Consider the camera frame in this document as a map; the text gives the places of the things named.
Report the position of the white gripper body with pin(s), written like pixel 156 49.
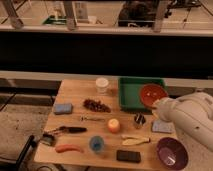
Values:
pixel 164 108

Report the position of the red-orange bowl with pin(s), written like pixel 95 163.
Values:
pixel 151 92

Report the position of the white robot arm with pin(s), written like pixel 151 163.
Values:
pixel 193 113

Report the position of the purple bowl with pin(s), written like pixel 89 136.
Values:
pixel 172 153

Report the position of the green plastic tray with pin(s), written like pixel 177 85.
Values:
pixel 128 91

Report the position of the yellow banana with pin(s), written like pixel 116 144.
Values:
pixel 130 140

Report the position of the orange round fruit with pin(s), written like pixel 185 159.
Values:
pixel 113 125

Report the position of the black rectangular block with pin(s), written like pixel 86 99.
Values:
pixel 128 156

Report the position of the white plastic cup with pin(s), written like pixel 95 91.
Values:
pixel 102 85

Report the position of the bunch of dark grapes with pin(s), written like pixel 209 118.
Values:
pixel 96 106

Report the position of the blue cup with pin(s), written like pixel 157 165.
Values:
pixel 96 144

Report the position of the small metal utensil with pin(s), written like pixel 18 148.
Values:
pixel 92 119

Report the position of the blue sponge left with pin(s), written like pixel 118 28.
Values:
pixel 62 108

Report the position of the orange carrot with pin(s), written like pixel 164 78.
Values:
pixel 68 147

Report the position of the small metal grater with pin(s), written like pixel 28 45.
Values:
pixel 48 139

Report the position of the black chair part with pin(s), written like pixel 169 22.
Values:
pixel 31 143

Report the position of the black handled brush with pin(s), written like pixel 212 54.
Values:
pixel 67 129

